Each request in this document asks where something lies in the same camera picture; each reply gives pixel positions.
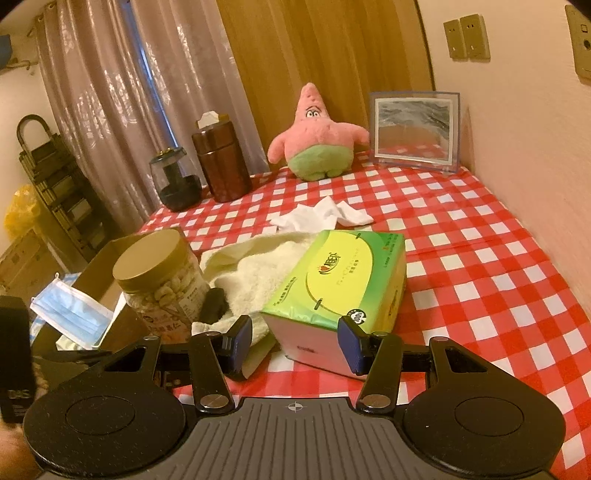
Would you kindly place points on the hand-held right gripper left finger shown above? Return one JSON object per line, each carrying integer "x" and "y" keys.
{"x": 240, "y": 344}

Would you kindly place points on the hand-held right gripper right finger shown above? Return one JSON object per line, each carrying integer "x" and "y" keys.
{"x": 351, "y": 344}

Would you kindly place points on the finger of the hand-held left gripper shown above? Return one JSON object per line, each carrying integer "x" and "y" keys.
{"x": 69, "y": 357}

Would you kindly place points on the blue face mask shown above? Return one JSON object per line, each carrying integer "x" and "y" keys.
{"x": 69, "y": 314}

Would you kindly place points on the green tissue pack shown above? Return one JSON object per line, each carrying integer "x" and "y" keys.
{"x": 341, "y": 272}

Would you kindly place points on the pale green towel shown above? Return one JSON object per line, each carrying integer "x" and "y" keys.
{"x": 258, "y": 272}

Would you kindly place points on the shallow cardboard box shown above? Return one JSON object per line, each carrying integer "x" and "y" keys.
{"x": 99, "y": 261}

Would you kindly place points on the white cloth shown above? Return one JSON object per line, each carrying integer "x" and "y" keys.
{"x": 318, "y": 214}

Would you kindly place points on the brown cardboard carton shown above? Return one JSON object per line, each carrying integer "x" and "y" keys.
{"x": 23, "y": 267}

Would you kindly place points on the cashew nut jar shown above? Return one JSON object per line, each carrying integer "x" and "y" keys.
{"x": 175, "y": 295}

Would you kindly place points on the yellow plastic bag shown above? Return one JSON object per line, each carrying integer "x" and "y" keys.
{"x": 21, "y": 210}

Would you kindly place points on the red checkered tablecloth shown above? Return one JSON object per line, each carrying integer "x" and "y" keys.
{"x": 461, "y": 258}

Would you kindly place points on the dark glass jar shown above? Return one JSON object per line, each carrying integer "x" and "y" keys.
{"x": 178, "y": 194}

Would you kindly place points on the black folding rack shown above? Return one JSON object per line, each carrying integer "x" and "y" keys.
{"x": 60, "y": 184}

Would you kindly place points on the brown cylindrical canister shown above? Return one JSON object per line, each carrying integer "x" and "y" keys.
{"x": 221, "y": 161}

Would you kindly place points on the pink starfish plush toy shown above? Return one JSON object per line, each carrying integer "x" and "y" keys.
{"x": 318, "y": 138}

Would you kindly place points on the white wooden holder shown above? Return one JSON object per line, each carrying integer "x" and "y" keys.
{"x": 208, "y": 119}

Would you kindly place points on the patterned sheer curtain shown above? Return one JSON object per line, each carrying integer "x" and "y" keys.
{"x": 115, "y": 92}

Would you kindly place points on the wooden door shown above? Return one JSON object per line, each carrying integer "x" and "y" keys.
{"x": 323, "y": 46}

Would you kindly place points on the clear picture frame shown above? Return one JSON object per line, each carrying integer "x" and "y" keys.
{"x": 413, "y": 124}

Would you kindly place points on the wall switch plate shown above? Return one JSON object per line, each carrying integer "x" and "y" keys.
{"x": 476, "y": 36}
{"x": 454, "y": 39}

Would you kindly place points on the wall socket plate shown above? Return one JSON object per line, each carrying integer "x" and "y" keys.
{"x": 581, "y": 44}

